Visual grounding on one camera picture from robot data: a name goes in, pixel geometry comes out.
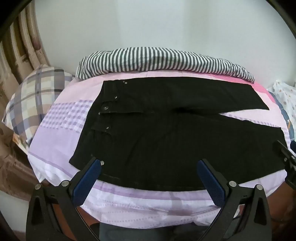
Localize grey white striped blanket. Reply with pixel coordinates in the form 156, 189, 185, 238
76, 46, 255, 82

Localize black pants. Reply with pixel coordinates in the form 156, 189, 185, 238
69, 77, 288, 192

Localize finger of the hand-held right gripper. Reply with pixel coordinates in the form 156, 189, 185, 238
272, 140, 296, 174

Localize beige padded headboard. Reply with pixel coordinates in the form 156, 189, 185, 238
0, 0, 50, 196

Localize plaid pillow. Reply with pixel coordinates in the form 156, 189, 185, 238
2, 64, 75, 150

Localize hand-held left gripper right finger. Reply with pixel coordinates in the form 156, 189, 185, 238
196, 159, 271, 241

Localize white dotted cloth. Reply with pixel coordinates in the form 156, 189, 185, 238
266, 80, 296, 142

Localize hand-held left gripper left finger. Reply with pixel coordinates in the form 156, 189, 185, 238
26, 158, 102, 241

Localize pink and purple bed sheet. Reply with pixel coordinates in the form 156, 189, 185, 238
28, 70, 290, 226

